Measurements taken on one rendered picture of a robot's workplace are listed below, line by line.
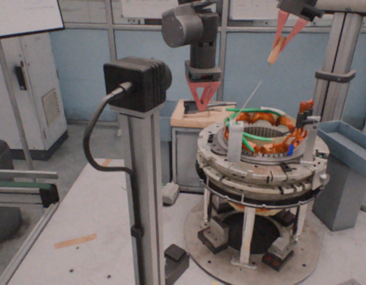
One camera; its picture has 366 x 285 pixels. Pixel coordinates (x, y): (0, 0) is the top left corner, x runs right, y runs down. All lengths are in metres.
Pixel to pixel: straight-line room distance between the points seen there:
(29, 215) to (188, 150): 1.64
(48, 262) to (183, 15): 0.71
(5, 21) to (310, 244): 1.32
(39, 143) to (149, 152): 2.75
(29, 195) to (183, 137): 0.64
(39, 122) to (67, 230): 1.99
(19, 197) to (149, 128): 1.11
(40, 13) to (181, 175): 0.91
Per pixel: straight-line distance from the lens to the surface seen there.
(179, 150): 1.08
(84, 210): 1.13
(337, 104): 1.23
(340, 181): 1.02
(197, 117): 1.04
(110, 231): 1.04
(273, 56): 0.76
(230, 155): 0.73
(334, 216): 1.08
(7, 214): 2.28
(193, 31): 0.64
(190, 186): 1.15
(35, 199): 1.37
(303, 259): 0.96
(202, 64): 0.70
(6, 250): 2.31
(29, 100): 2.91
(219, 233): 0.91
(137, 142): 0.32
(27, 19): 1.56
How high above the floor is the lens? 1.47
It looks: 28 degrees down
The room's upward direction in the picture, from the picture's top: 1 degrees clockwise
